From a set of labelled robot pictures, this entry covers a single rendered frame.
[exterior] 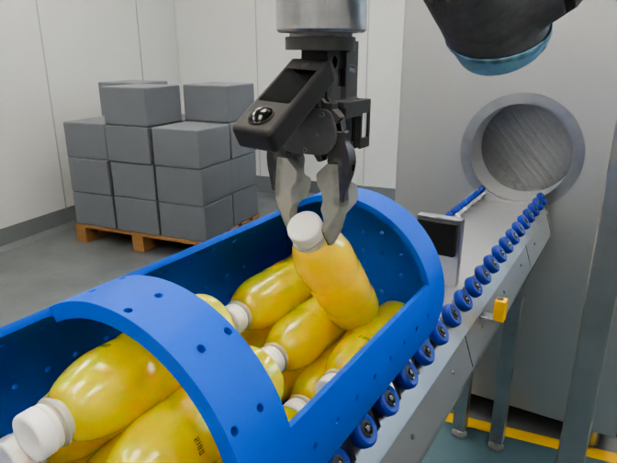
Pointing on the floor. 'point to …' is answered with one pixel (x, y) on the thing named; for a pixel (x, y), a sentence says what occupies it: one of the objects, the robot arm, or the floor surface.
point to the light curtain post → (593, 326)
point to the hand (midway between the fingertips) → (308, 231)
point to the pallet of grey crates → (162, 163)
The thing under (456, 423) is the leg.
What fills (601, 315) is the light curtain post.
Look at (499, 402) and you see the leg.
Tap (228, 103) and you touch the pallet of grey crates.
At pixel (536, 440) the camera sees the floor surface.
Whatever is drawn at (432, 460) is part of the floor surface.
